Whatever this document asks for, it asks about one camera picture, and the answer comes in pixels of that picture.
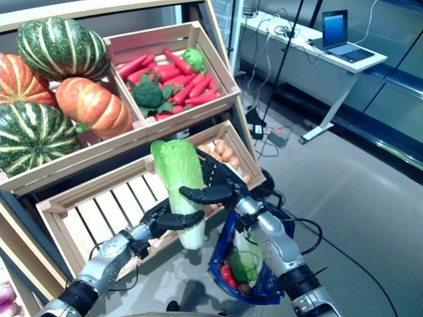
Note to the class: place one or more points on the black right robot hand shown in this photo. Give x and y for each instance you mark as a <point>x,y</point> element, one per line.
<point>228,191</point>

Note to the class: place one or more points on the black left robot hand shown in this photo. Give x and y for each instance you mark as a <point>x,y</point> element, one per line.
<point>178,221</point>

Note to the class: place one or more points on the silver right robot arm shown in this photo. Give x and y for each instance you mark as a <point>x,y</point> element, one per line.
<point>281,244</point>

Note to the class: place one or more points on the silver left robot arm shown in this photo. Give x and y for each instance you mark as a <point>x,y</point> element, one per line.
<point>105,257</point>

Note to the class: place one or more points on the blue plastic shopping basket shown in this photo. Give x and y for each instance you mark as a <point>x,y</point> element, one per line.
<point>219,251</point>

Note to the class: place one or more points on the wooden slatted crate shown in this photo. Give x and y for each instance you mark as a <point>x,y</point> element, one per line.
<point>109,201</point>
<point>198,115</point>
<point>248,156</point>

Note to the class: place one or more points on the black power brick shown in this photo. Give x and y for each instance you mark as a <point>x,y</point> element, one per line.
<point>257,128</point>

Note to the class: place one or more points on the red tomato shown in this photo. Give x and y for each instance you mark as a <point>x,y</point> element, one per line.
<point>228,275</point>

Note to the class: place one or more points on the grey power adapter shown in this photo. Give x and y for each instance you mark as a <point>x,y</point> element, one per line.
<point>279,137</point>

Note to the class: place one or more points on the dark brown potato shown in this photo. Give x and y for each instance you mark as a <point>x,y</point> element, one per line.
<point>244,288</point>

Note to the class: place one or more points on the red orange carrot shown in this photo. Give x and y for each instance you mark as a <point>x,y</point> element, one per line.
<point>188,89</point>
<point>201,86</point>
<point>203,99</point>
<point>132,66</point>
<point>167,72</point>
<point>178,62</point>

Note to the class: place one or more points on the large wooden crate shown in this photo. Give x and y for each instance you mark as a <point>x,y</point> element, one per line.
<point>82,158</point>

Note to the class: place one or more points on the dark green broccoli head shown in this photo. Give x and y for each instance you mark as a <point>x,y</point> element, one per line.
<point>147,94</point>

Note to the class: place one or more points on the light green bell pepper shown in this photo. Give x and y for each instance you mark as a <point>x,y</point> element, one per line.
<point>193,59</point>

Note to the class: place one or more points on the elongated orange pumpkin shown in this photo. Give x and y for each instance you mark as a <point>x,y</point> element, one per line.
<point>96,105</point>

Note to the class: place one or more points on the white desk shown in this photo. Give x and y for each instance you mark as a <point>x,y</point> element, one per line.
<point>307,71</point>

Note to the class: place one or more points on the black tripod stand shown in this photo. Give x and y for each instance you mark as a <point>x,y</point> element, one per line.
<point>285,49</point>

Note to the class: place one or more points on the green striped pumpkin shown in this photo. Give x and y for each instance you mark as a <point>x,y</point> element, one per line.
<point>62,46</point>
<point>33,135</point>

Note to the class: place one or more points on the purple white turnip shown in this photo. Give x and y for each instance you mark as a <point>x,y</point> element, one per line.
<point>6,294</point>

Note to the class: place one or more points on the open laptop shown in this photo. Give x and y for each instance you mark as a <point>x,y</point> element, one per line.
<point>335,29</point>

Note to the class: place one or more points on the round orange striped pumpkin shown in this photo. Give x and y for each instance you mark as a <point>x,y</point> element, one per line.
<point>20,79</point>

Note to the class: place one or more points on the white glass door frame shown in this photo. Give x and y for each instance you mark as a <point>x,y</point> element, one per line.
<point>236,36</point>

